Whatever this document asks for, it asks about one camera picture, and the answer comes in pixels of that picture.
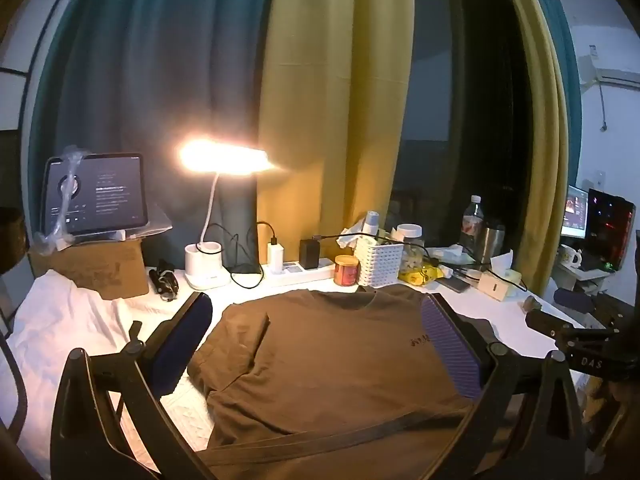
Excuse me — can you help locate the lit computer monitor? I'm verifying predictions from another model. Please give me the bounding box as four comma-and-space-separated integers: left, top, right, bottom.
561, 185, 590, 240

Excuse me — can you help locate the brown t-shirt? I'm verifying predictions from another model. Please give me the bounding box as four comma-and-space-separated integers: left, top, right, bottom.
187, 284, 506, 480

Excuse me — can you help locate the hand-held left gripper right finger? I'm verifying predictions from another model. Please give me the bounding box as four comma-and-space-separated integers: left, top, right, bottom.
421, 292, 587, 480

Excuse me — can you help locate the black lit computer case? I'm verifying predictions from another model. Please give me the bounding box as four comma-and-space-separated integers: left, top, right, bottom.
582, 189, 637, 272

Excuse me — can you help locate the black bundled cable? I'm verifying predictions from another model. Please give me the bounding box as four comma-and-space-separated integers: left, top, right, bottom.
149, 259, 180, 302

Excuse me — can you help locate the dark window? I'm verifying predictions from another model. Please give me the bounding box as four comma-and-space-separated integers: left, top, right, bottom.
390, 0, 532, 261

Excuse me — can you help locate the black black-charger cable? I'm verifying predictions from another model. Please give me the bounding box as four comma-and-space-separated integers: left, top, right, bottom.
312, 232, 438, 267

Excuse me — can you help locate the dark tablet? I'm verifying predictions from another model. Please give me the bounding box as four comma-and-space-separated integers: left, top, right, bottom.
41, 152, 151, 236

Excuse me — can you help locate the wide teal curtain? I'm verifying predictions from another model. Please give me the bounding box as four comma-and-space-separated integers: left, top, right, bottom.
27, 0, 278, 271

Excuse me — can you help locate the white lidded jar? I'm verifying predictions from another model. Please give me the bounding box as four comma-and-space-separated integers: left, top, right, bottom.
395, 223, 426, 271

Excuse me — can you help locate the dark phone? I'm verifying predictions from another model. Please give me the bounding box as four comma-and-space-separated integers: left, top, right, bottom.
435, 276, 471, 294

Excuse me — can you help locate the cardboard box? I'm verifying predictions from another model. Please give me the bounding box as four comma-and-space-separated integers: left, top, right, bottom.
27, 239, 151, 302

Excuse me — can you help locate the narrow yellow curtain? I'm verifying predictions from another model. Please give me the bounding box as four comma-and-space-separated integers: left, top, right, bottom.
497, 0, 581, 296

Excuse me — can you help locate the black braided cable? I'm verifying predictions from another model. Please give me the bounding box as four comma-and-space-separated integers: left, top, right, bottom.
0, 330, 28, 433

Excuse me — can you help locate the small white box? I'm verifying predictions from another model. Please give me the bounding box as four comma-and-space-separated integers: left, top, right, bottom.
477, 270, 521, 302

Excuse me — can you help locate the red candle jar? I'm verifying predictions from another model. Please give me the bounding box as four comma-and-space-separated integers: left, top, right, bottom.
333, 255, 361, 287

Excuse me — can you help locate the white air conditioner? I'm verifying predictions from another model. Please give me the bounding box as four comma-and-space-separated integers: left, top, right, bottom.
597, 67, 640, 92

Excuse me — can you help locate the white textured table cloth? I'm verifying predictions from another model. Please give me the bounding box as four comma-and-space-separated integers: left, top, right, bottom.
0, 260, 601, 480

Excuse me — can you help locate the black lamp cable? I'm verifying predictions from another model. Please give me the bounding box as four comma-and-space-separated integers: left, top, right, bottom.
207, 222, 266, 291

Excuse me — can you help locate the white power strip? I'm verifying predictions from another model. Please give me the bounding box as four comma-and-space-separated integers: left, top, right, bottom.
260, 257, 336, 288

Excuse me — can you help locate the white perforated basket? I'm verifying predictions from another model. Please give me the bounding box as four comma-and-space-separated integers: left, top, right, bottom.
354, 235, 405, 288

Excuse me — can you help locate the narrow teal curtain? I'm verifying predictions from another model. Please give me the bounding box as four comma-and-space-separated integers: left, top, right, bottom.
532, 0, 584, 161

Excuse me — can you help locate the black charger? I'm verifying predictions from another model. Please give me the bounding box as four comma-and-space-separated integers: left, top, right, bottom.
299, 238, 321, 270

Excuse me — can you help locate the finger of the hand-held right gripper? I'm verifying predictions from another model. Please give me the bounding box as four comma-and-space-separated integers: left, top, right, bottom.
554, 287, 601, 315
522, 297, 621, 347

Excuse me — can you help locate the wide yellow curtain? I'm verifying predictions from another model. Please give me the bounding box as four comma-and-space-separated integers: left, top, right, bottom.
257, 0, 416, 266

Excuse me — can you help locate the white desk lamp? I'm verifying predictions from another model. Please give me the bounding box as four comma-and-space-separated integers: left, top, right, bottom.
177, 139, 288, 291

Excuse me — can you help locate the steel tumbler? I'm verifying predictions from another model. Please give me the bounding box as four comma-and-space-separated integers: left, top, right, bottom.
475, 225, 506, 266

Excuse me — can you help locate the yellow packet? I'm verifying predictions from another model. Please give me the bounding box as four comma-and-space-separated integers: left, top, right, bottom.
400, 265, 444, 287

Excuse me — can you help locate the crumpled tissue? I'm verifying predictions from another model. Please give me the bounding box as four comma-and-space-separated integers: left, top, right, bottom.
336, 220, 371, 250

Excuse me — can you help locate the clear water bottle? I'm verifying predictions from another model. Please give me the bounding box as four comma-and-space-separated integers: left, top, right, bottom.
460, 195, 486, 257

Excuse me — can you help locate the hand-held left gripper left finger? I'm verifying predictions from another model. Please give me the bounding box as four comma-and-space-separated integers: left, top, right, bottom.
50, 291, 221, 480

